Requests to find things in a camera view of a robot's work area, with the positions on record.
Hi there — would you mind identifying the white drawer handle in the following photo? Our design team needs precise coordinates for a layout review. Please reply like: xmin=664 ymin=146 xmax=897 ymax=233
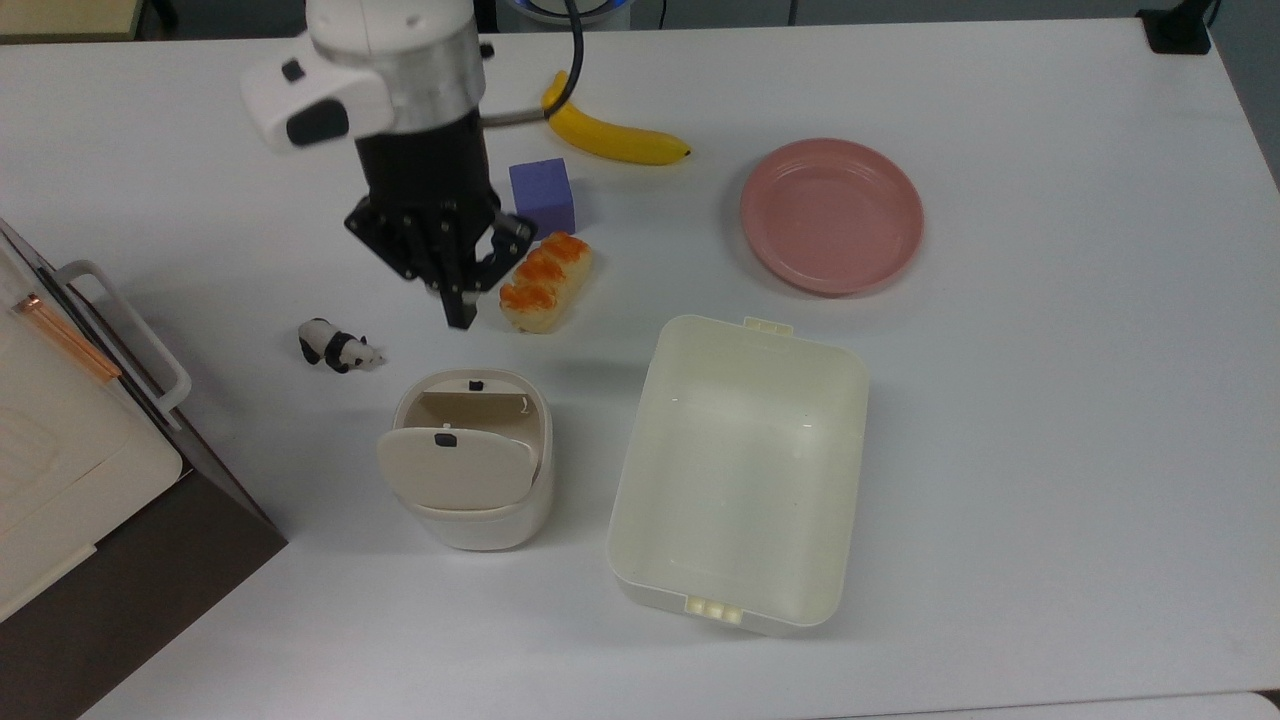
xmin=55 ymin=260 xmax=193 ymax=433

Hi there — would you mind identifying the white appliance with handle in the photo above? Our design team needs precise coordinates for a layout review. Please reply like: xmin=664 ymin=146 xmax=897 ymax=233
xmin=0 ymin=235 xmax=186 ymax=626

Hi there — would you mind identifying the copper bar handle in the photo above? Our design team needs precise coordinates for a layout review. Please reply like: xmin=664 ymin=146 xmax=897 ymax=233
xmin=12 ymin=293 xmax=123 ymax=384

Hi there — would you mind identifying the pink plate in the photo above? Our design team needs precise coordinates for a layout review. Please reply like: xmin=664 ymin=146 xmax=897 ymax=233
xmin=740 ymin=138 xmax=925 ymax=297

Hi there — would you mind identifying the cream lidded trash can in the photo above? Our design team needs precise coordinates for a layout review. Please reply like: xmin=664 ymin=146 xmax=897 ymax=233
xmin=376 ymin=368 xmax=554 ymax=552

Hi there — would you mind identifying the black table clamp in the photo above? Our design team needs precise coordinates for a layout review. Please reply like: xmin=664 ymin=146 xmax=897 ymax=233
xmin=1137 ymin=0 xmax=1217 ymax=56

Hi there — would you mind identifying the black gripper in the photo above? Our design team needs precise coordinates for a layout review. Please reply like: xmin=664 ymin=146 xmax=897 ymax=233
xmin=345 ymin=110 xmax=538 ymax=331

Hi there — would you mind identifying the purple cube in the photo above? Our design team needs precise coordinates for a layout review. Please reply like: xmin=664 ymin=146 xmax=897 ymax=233
xmin=508 ymin=157 xmax=578 ymax=237

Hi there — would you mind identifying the panda figurine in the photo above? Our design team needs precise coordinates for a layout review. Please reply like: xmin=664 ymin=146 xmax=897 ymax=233
xmin=297 ymin=318 xmax=386 ymax=375

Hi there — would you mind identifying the yellow toy banana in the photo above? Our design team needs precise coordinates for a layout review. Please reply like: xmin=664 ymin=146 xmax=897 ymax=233
xmin=541 ymin=70 xmax=693 ymax=167

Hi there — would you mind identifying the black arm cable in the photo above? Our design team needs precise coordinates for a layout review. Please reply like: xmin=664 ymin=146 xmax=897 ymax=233
xmin=545 ymin=0 xmax=587 ymax=121

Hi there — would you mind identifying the dark brown drawer box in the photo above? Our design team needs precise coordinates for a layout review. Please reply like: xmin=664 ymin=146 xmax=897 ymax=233
xmin=0 ymin=218 xmax=289 ymax=720

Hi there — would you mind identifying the cream open storage bin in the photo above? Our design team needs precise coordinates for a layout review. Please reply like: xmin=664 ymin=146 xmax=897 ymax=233
xmin=606 ymin=314 xmax=870 ymax=637

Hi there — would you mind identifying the toy bread loaf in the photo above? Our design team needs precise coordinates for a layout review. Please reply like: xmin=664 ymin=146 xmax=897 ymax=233
xmin=498 ymin=231 xmax=594 ymax=334

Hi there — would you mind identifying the tan wooden desk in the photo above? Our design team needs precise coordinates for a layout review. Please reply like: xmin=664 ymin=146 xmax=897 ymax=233
xmin=0 ymin=0 xmax=148 ymax=44

